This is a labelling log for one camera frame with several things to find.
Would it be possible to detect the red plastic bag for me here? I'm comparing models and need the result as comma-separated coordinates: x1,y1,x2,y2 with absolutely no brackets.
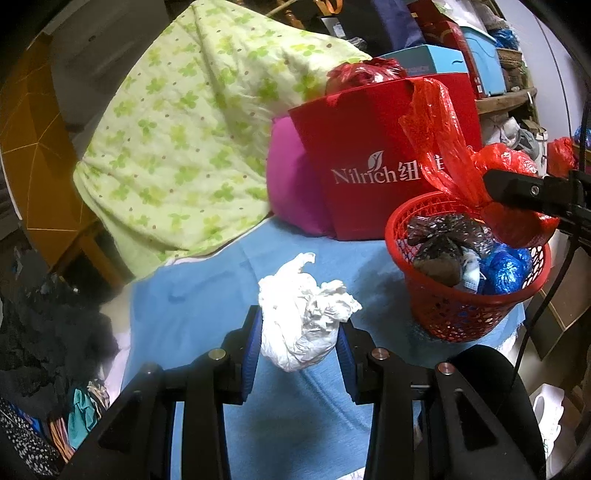
399,78,559,248

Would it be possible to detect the black cable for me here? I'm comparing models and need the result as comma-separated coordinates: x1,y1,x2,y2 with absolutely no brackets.
510,91,591,388

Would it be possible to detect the green clover patterned quilt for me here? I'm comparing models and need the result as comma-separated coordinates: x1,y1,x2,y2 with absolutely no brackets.
73,1,365,278

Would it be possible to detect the light blue bed blanket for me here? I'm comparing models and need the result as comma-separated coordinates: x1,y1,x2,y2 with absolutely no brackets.
121,216,528,480

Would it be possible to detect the black white speckled fabric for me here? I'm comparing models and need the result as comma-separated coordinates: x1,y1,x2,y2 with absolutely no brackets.
1,399,64,479

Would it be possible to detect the black clothes pile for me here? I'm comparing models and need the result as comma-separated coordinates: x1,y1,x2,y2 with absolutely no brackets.
1,277,118,421

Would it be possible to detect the light blue cardboard box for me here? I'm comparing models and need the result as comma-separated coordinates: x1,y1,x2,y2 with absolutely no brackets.
382,44,469,77

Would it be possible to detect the magenta pillow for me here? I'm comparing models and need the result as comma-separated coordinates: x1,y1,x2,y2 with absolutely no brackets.
266,116,335,237

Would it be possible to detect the orange wooden cabinet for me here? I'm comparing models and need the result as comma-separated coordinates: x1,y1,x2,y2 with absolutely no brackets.
1,34,124,290

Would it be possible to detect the dark patterned plastic bag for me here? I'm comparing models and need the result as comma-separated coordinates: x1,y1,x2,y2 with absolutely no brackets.
407,213,496,288

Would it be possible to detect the blue foil wrapper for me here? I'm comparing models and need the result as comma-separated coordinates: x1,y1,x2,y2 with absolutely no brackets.
478,243,532,295

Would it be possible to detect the red plastic mesh basket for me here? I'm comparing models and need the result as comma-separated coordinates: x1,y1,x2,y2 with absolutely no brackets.
385,192,552,343

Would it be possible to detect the red Nilrich paper bag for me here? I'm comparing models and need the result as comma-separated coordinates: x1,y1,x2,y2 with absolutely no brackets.
287,72,484,242

